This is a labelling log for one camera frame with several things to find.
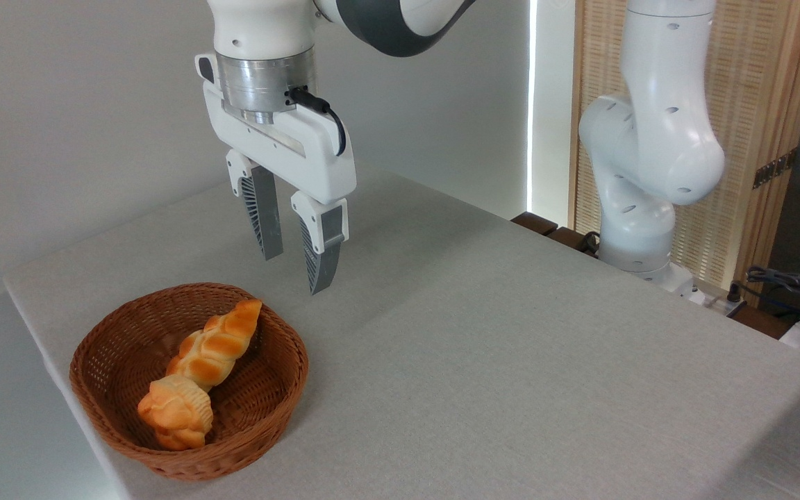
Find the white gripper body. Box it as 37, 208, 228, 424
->
195, 54, 357, 204

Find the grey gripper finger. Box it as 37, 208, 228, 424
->
226, 149, 284, 261
291, 192, 349, 295

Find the long braided bread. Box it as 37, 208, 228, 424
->
165, 299, 263, 393

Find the round golden bread roll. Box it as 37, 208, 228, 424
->
137, 374, 215, 451

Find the brown wicker basket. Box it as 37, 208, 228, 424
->
69, 282, 309, 482

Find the dark brown wooden block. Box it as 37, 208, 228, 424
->
546, 226, 599, 258
511, 212, 559, 237

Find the white power strip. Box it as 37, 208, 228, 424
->
678, 280, 748, 317

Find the wooden slatted folding screen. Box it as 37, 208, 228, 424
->
569, 0, 800, 292

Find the metal screen hinge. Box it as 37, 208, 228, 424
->
752, 147, 798, 190

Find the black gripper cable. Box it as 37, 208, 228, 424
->
287, 86, 347, 157

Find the black cable bundle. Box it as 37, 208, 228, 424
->
746, 266, 800, 327

